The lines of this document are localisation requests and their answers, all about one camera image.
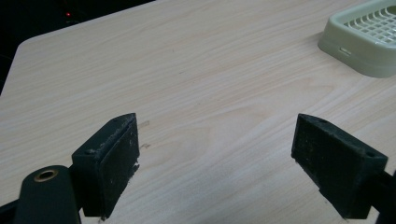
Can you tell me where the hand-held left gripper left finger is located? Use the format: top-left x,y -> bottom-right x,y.
71,112 -> 141,219

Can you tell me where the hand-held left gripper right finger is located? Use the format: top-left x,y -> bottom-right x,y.
290,113 -> 389,220

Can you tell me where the pale green plastic basket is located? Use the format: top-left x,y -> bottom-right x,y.
317,0 -> 396,78

